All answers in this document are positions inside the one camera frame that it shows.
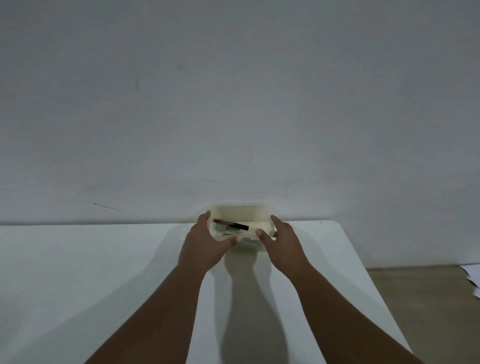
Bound person's right hand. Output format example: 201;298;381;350
255;214;316;283

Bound person's left hand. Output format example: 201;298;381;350
176;209;245;280

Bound black red cosmetic stick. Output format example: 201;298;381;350
212;218;251;232

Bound clear plastic container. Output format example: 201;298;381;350
189;202;281;255

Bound person's left forearm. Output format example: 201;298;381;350
84;262;208;364

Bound person's right forearm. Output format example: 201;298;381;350
290;264;425;364

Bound low wooden platform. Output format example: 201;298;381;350
365;265;480;364

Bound white paper sheets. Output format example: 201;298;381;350
460;263;480;300

